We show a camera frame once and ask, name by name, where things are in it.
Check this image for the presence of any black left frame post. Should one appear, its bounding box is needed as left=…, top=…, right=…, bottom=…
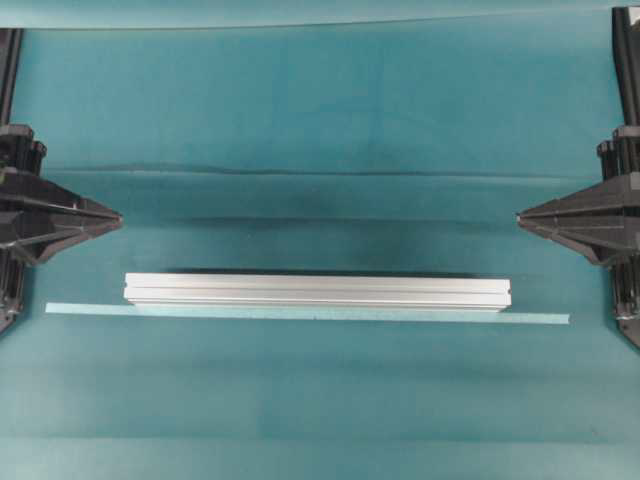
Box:
left=0, top=28, right=24, bottom=125

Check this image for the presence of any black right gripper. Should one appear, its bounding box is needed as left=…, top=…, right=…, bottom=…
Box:
left=516, top=173, right=639, bottom=266

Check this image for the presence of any light blue tape strip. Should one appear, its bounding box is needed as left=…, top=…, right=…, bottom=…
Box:
left=45, top=302, right=570, bottom=326

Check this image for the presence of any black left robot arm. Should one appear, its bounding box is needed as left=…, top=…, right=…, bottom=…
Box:
left=1, top=124, right=122, bottom=332

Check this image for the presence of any black frame post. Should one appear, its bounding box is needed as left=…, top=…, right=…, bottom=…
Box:
left=0, top=28, right=24, bottom=125
left=612, top=6, right=639, bottom=126

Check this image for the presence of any teal table cloth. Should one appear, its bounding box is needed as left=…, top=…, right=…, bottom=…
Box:
left=1, top=7, right=639, bottom=479

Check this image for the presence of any silver aluminium extrusion rail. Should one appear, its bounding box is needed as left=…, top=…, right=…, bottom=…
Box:
left=124, top=273, right=511, bottom=311

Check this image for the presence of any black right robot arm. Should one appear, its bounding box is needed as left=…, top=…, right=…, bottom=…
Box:
left=517, top=126, right=639, bottom=339

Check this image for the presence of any black right frame post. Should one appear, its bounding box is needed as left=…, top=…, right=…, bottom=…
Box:
left=612, top=6, right=639, bottom=126

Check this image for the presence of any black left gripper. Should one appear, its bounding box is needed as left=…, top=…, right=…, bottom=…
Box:
left=1, top=167, right=123, bottom=266

